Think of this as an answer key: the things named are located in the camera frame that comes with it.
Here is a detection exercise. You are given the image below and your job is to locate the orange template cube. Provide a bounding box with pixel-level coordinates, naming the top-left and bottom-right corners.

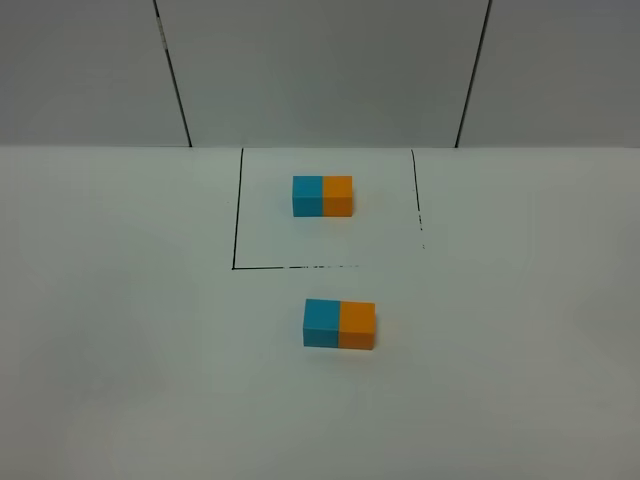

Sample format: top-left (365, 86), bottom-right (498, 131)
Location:
top-left (322, 176), bottom-right (354, 217)

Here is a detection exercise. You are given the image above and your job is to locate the blue template cube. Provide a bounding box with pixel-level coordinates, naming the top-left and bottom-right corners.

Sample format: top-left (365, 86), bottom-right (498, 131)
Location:
top-left (292, 176), bottom-right (324, 217)

